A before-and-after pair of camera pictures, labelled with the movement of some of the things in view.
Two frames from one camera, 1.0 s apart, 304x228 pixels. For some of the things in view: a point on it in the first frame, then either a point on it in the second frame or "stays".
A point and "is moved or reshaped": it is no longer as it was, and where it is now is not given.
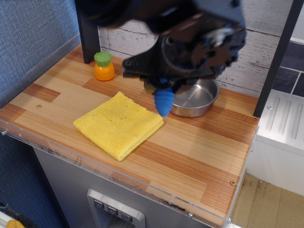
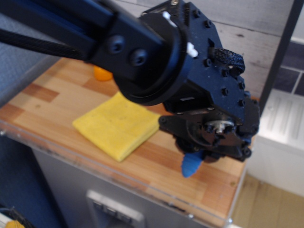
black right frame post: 295,12 stays
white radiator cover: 277,155 stays
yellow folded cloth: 118,125 stays
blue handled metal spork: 164,98 is moved or reshaped
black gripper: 160,69 → 206,135
